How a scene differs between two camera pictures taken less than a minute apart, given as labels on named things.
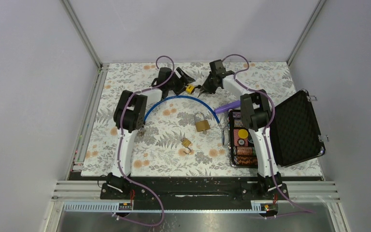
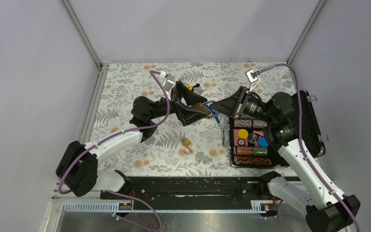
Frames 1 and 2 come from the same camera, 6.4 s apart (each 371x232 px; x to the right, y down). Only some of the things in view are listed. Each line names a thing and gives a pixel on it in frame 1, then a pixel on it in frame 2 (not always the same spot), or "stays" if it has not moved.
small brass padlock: [186, 142] stays
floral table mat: [183, 136] stays
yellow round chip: [243, 133] stays
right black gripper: [205, 86] -> [231, 106]
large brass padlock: [201, 125] -> [202, 107]
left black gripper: [183, 80] -> [185, 113]
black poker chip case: [294, 129] stays
